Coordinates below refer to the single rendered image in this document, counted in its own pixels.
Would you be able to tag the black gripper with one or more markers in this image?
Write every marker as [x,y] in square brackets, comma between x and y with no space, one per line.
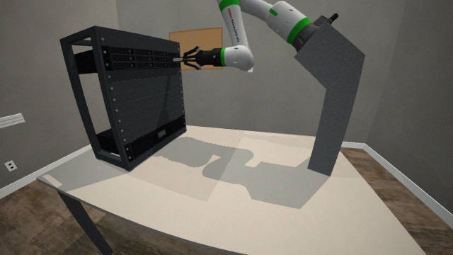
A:
[202,58]

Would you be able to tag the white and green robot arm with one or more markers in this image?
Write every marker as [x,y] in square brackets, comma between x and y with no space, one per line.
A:
[290,24]

